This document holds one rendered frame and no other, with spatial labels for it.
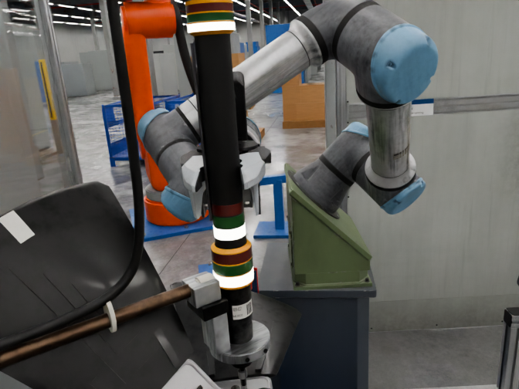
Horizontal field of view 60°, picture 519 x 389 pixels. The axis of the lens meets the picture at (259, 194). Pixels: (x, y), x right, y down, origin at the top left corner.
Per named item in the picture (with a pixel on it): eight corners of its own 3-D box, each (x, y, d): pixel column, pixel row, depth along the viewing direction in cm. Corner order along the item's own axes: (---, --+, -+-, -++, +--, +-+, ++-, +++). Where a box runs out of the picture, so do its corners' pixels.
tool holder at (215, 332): (213, 382, 46) (203, 298, 43) (183, 349, 52) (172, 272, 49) (283, 347, 51) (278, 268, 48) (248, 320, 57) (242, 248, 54)
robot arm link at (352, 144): (334, 160, 129) (367, 125, 126) (364, 191, 122) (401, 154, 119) (314, 147, 120) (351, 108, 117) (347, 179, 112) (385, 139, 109)
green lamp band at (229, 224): (223, 231, 45) (222, 220, 45) (207, 222, 48) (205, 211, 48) (251, 223, 47) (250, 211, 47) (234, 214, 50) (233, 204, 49)
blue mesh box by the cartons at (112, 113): (109, 167, 716) (98, 104, 686) (140, 150, 836) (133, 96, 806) (162, 165, 702) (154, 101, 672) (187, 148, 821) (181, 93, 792)
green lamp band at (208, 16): (201, 21, 39) (199, 11, 38) (178, 25, 42) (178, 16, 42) (243, 19, 41) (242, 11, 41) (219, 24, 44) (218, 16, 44)
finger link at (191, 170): (201, 235, 43) (225, 204, 52) (195, 176, 42) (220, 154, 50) (171, 235, 44) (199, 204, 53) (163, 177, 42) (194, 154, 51)
